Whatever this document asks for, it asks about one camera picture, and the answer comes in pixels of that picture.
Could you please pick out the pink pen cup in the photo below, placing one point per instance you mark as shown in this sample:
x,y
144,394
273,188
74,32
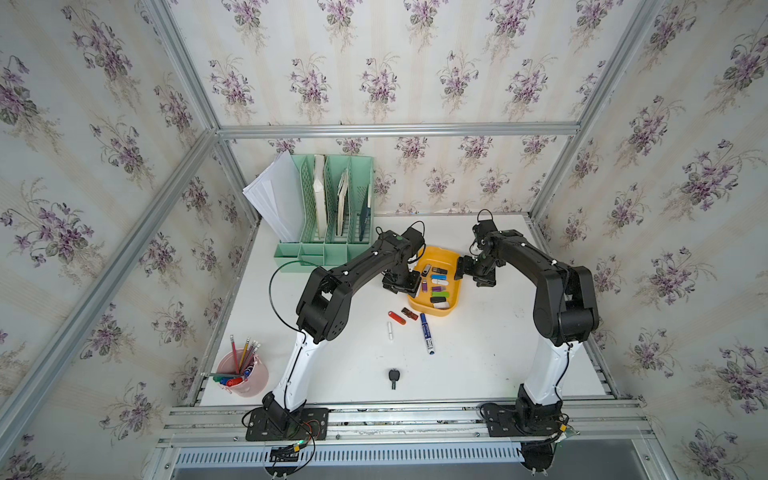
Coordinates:
x,y
241,371

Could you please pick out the white book in organizer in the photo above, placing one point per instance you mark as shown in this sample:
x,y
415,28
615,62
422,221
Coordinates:
x,y
319,196

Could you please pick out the red usb drive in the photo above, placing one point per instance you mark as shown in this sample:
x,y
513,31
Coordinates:
x,y
397,318

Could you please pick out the white paper stack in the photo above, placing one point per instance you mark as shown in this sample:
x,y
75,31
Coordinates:
x,y
277,196

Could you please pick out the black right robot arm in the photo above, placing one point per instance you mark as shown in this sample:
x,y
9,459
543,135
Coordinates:
x,y
565,313

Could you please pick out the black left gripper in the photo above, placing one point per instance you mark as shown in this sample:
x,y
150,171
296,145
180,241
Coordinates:
x,y
412,287

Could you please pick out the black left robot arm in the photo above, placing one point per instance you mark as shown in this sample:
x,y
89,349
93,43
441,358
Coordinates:
x,y
323,311

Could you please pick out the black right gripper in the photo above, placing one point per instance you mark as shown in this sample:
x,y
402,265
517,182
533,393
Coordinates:
x,y
462,267

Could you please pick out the beige notebook in organizer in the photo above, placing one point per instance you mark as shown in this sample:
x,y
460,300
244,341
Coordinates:
x,y
342,191

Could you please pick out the brown usb drive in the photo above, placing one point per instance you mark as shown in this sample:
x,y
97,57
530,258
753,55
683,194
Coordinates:
x,y
410,314

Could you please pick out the green desk file organizer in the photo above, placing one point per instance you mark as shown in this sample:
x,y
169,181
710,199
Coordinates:
x,y
358,226

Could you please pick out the yellow plastic storage box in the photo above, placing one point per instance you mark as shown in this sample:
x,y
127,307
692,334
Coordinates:
x,y
445,259

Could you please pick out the blue white marker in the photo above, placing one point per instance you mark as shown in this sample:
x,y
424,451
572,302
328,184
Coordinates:
x,y
427,334

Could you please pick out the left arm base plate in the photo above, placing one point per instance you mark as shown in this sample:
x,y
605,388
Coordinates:
x,y
304,424

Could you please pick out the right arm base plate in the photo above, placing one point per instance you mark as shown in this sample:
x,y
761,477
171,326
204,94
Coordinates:
x,y
528,420

